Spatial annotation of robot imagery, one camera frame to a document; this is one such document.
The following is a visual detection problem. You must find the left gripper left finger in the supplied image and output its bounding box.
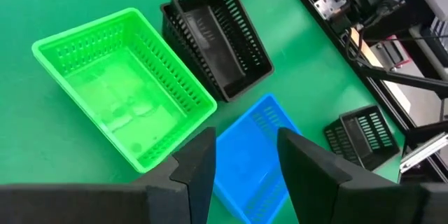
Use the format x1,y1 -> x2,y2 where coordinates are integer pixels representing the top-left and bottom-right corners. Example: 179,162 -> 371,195
0,127 -> 217,224

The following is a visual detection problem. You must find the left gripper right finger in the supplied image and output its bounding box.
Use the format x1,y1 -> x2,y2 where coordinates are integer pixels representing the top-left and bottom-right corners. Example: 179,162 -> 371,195
276,127 -> 448,224

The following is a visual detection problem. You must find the green plastic slotted basket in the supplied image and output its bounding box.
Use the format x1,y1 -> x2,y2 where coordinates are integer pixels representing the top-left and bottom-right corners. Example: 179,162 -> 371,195
31,7 -> 218,174

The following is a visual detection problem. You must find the black plastic slotted basket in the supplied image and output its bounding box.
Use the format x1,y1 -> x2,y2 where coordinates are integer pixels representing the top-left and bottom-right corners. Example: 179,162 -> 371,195
160,2 -> 228,102
169,0 -> 275,103

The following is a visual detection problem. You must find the blue plastic slotted basket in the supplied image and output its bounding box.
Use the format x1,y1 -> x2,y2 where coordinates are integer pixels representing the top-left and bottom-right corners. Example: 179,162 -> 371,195
212,93 -> 302,224

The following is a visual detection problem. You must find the small black slotted basket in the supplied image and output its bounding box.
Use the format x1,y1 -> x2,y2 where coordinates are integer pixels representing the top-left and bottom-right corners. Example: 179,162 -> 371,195
323,104 -> 401,172

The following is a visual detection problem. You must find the silver aluminium extrusion piece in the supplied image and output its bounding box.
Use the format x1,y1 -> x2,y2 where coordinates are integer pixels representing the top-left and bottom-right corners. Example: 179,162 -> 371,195
398,131 -> 448,174

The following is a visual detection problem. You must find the beige board strip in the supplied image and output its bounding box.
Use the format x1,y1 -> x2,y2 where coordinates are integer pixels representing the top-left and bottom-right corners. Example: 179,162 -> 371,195
301,0 -> 413,115

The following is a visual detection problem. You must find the black box with red trim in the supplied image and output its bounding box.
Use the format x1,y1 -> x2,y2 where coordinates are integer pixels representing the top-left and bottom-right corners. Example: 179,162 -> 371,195
370,34 -> 411,71

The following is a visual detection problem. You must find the black diagonal frame bar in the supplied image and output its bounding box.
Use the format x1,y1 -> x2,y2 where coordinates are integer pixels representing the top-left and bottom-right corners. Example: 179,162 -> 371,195
356,64 -> 448,99

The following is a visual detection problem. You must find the silver metal bracket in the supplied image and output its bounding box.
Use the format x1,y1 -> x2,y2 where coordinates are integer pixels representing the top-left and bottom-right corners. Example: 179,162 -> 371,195
314,0 -> 346,21

